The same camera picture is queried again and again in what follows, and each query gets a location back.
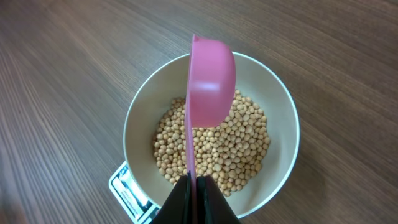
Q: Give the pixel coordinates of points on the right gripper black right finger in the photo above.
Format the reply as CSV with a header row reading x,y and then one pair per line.
x,y
212,207

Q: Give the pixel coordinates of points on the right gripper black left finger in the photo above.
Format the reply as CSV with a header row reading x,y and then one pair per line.
x,y
177,208

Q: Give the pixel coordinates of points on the pink plastic measuring scoop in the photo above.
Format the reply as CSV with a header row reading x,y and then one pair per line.
x,y
210,89

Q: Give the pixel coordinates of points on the white digital kitchen scale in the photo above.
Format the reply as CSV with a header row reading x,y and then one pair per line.
x,y
133,201

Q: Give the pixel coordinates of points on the soybeans in white bowl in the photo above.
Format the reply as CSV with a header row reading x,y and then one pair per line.
x,y
231,153

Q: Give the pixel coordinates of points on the white bowl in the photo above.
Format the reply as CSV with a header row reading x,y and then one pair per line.
x,y
254,80

